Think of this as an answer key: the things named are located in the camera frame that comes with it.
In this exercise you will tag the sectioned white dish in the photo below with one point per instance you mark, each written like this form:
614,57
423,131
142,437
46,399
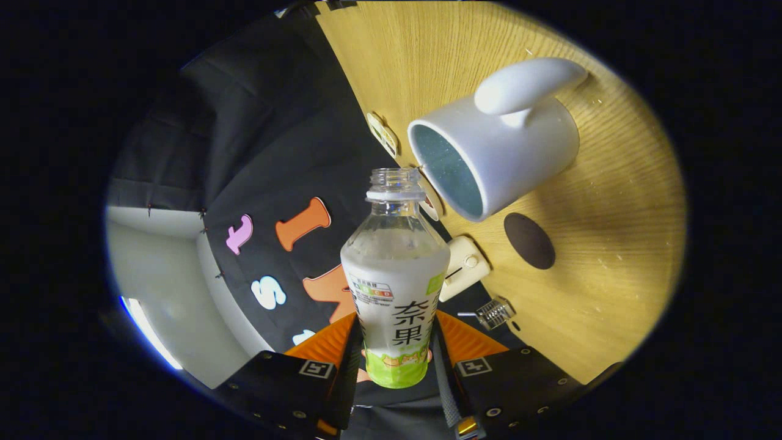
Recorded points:
383,134

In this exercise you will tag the white toaster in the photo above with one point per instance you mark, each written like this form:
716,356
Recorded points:
467,269

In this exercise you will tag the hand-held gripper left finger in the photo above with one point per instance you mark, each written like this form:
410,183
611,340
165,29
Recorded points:
348,379

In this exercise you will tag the white bowl with brown food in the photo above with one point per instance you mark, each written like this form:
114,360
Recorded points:
432,208

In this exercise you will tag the large ceiling light panel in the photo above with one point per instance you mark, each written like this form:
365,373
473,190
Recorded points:
149,333

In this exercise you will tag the clear juice bottle green label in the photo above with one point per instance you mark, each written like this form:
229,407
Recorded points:
394,287

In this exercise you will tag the dark brown round coaster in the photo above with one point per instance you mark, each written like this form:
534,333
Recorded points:
529,241

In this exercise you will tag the white cup blue inside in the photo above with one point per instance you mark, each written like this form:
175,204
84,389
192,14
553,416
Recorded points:
519,153

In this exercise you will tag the wooden table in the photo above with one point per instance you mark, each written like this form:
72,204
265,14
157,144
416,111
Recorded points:
611,244

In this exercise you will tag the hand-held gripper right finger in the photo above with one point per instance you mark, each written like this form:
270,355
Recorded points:
449,391

